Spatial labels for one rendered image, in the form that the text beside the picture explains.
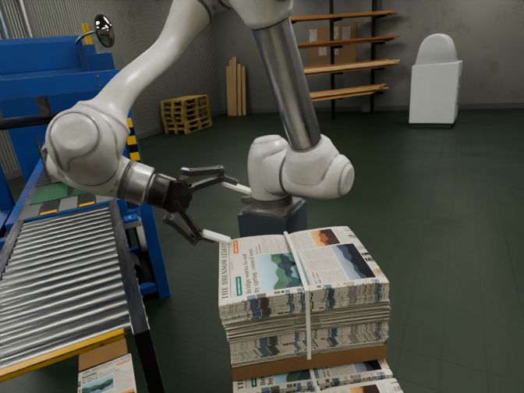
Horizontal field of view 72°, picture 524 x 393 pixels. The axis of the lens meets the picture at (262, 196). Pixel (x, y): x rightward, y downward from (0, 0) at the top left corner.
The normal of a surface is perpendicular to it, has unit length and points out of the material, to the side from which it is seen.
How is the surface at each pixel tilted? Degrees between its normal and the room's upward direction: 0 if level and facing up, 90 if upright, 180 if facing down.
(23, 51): 90
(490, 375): 0
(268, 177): 91
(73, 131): 69
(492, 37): 90
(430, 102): 90
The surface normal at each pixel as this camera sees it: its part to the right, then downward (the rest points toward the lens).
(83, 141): 0.16, -0.09
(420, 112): -0.51, 0.35
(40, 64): 0.42, 0.29
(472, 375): -0.09, -0.93
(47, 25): 0.89, 0.09
